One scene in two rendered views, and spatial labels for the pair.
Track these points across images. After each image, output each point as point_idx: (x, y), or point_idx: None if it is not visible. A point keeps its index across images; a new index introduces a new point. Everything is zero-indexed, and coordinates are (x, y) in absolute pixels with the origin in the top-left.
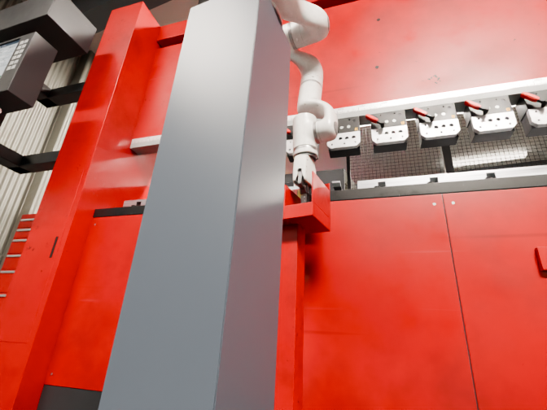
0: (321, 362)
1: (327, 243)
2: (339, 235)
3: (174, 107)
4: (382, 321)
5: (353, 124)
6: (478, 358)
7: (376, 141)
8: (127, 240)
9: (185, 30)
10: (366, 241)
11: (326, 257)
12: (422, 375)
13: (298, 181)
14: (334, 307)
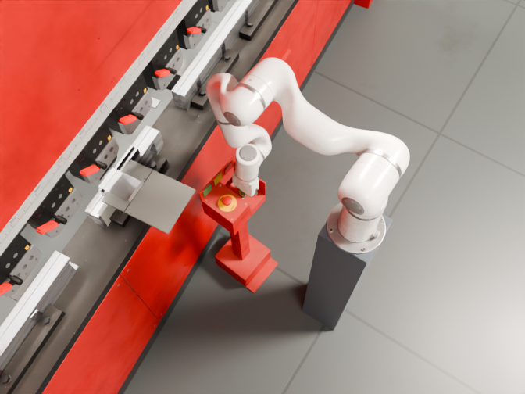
0: None
1: (205, 172)
2: (210, 160)
3: (356, 284)
4: (230, 170)
5: (174, 43)
6: None
7: (194, 48)
8: (72, 374)
9: (363, 270)
10: (222, 145)
11: (206, 179)
12: None
13: (255, 194)
14: None
